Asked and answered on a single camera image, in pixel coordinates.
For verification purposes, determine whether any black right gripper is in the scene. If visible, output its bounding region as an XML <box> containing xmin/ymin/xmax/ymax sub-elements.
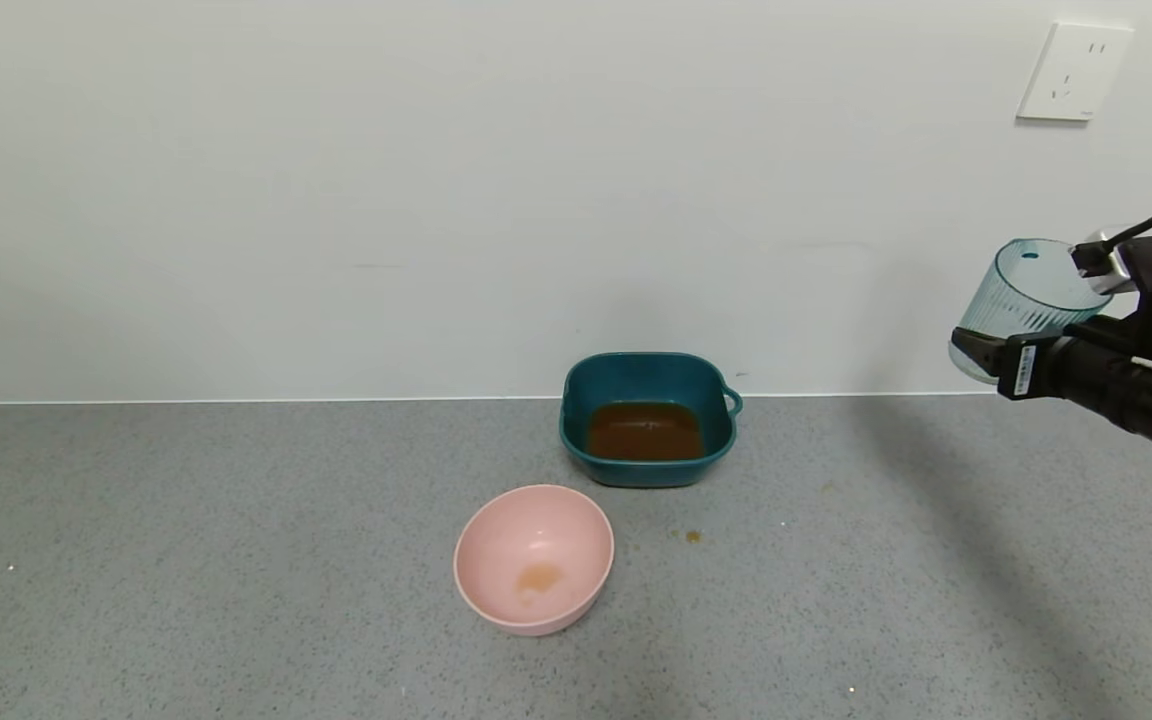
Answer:
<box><xmin>949</xmin><ymin>326</ymin><xmax>1135</xmax><ymax>413</ymax></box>

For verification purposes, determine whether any clear blue ribbed cup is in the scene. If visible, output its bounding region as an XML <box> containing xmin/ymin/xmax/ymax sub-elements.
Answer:
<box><xmin>948</xmin><ymin>238</ymin><xmax>1115</xmax><ymax>386</ymax></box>

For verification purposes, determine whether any brown liquid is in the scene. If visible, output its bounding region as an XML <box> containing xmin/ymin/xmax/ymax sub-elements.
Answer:
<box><xmin>586</xmin><ymin>402</ymin><xmax>705</xmax><ymax>462</ymax></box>

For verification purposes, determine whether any pink round bowl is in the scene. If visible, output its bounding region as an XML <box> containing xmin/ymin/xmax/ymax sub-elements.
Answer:
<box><xmin>453</xmin><ymin>484</ymin><xmax>616</xmax><ymax>637</ymax></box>

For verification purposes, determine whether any teal square plastic basin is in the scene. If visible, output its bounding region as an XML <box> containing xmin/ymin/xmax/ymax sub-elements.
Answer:
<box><xmin>559</xmin><ymin>351</ymin><xmax>743</xmax><ymax>489</ymax></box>

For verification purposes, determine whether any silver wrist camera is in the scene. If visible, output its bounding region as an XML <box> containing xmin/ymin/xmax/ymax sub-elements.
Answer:
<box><xmin>1070</xmin><ymin>230</ymin><xmax>1152</xmax><ymax>301</ymax></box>

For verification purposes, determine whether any white wall socket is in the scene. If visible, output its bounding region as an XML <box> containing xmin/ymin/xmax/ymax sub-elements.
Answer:
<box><xmin>1015</xmin><ymin>22</ymin><xmax>1135</xmax><ymax>123</ymax></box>

